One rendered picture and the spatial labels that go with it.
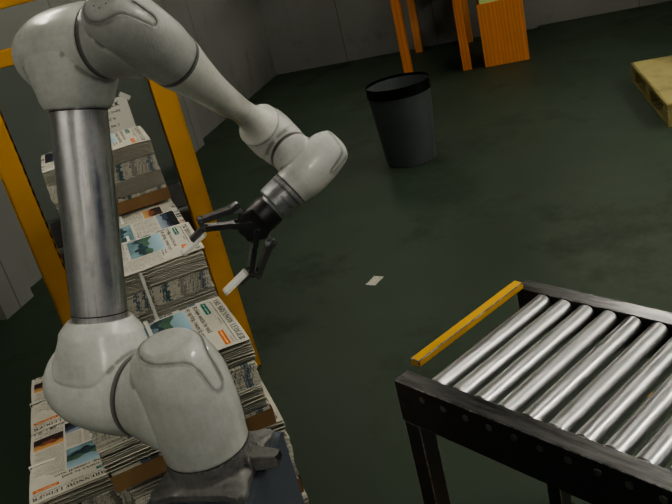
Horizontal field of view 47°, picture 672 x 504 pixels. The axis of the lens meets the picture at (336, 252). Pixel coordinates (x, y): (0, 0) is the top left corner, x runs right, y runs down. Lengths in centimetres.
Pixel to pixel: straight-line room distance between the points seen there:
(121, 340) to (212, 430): 24
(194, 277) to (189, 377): 100
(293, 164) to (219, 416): 63
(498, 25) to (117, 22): 726
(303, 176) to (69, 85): 55
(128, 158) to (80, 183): 134
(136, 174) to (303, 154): 115
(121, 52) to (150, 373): 52
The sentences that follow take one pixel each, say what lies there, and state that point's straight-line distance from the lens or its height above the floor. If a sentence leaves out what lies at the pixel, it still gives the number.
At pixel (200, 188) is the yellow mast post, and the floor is 91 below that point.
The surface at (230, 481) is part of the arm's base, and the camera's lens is 139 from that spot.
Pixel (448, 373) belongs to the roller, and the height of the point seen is 80.
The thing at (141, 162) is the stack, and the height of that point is 122.
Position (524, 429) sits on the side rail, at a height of 80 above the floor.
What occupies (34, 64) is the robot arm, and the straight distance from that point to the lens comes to 144.
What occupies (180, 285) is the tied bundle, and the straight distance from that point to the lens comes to 227.
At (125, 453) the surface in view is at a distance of 175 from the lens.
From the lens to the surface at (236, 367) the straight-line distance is 172.
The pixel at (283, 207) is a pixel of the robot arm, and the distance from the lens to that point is 171.
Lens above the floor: 185
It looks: 23 degrees down
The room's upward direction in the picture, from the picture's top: 14 degrees counter-clockwise
